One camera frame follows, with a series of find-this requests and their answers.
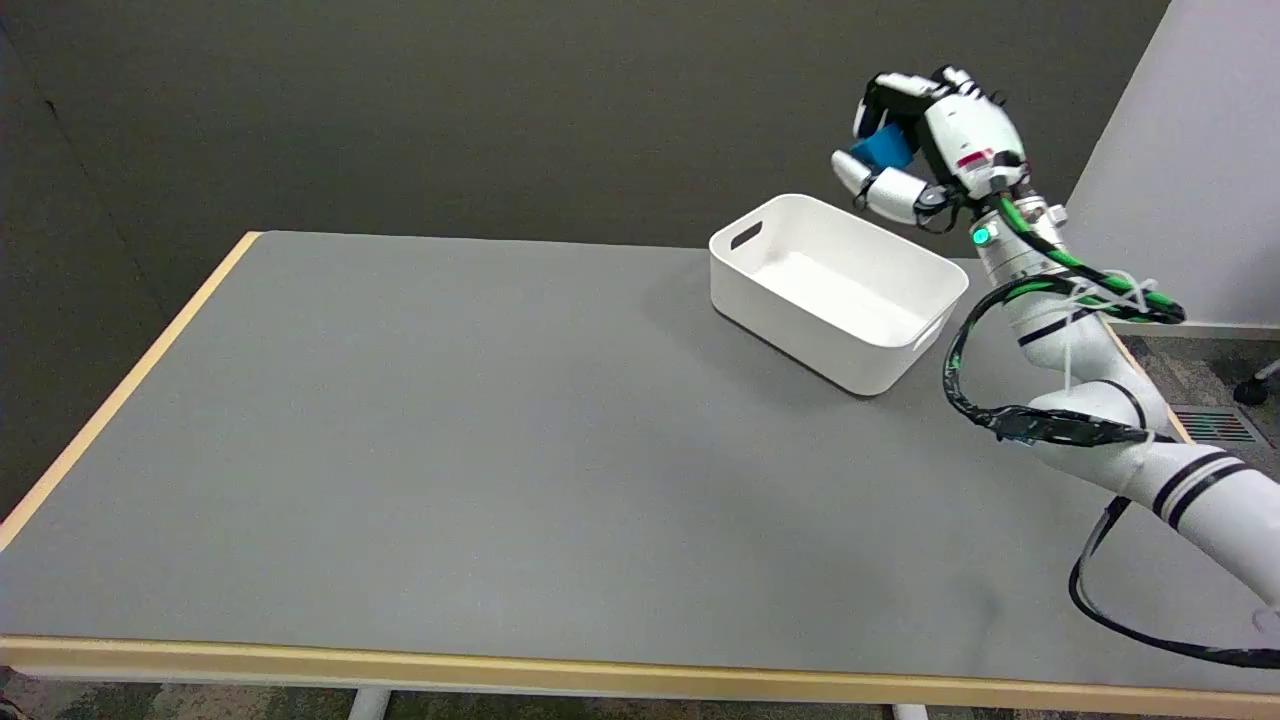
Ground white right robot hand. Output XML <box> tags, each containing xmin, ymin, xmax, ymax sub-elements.
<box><xmin>831</xmin><ymin>66</ymin><xmax>1030</xmax><ymax>225</ymax></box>

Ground blue wooden cube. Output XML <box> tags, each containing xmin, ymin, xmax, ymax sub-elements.
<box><xmin>850</xmin><ymin>124</ymin><xmax>915</xmax><ymax>172</ymax></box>

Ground white plastic box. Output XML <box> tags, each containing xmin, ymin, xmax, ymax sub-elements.
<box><xmin>709</xmin><ymin>194</ymin><xmax>970</xmax><ymax>397</ymax></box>

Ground black chair caster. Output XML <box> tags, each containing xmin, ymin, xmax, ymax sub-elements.
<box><xmin>1233</xmin><ymin>361</ymin><xmax>1280</xmax><ymax>407</ymax></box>

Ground metal floor vent grille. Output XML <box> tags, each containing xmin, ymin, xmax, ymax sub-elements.
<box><xmin>1171</xmin><ymin>406</ymin><xmax>1261</xmax><ymax>446</ymax></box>

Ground black green braided cable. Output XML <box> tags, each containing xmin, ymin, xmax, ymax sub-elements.
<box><xmin>942</xmin><ymin>198</ymin><xmax>1188</xmax><ymax>447</ymax></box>

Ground thin black cable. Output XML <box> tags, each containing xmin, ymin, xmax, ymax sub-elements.
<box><xmin>1068</xmin><ymin>496</ymin><xmax>1280</xmax><ymax>670</ymax></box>

